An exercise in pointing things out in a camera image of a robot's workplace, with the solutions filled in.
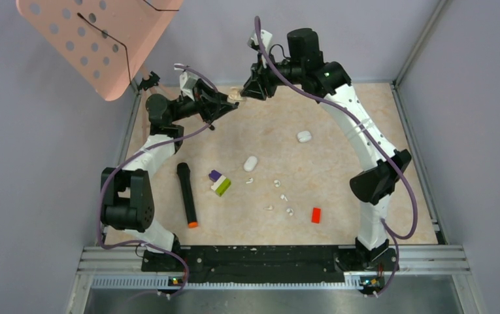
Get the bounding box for black marker orange cap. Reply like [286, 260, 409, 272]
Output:
[177, 162, 198, 228]

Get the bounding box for white closed earbud case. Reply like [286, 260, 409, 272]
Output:
[243, 156, 258, 172]

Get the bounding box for aluminium frame rail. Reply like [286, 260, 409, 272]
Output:
[67, 245, 486, 313]

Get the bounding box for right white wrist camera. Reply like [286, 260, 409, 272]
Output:
[248, 29, 273, 55]

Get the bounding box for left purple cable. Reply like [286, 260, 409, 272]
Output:
[96, 63, 218, 300]

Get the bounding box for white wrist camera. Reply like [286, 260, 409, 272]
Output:
[248, 29, 273, 55]
[174, 63, 199, 100]

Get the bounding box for red toy brick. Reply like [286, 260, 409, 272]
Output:
[311, 207, 322, 224]

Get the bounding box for beige earbud case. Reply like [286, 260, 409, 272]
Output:
[227, 87, 247, 104]

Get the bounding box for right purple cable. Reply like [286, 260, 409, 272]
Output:
[254, 16, 418, 298]

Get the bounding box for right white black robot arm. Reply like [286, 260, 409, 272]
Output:
[241, 28, 411, 270]

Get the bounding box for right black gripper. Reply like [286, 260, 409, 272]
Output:
[241, 52, 304, 101]

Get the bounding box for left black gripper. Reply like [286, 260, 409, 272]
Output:
[169, 78, 237, 123]

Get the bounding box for pink perforated music stand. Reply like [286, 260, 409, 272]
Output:
[15, 0, 183, 101]

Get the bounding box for purple white green block stack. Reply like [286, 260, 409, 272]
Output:
[208, 169, 231, 197]

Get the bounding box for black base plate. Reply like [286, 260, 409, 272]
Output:
[141, 245, 399, 284]

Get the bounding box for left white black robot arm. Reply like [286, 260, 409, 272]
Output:
[99, 79, 239, 271]

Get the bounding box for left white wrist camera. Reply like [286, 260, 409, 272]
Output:
[174, 63, 199, 100]

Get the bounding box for purple cable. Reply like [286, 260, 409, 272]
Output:
[254, 16, 418, 298]
[96, 63, 218, 300]

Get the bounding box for white earbud case far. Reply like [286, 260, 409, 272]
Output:
[296, 130, 312, 143]

